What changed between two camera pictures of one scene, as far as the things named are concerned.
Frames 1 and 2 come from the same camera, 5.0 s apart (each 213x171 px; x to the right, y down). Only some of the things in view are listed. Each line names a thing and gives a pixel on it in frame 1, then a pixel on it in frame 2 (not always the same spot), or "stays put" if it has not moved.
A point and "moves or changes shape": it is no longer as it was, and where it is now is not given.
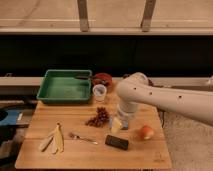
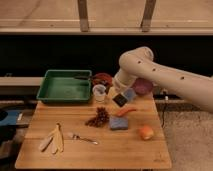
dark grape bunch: [101, 119] stays put
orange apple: [145, 133] stays put
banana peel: [55, 141] stays put
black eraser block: [117, 142] moves or changes shape
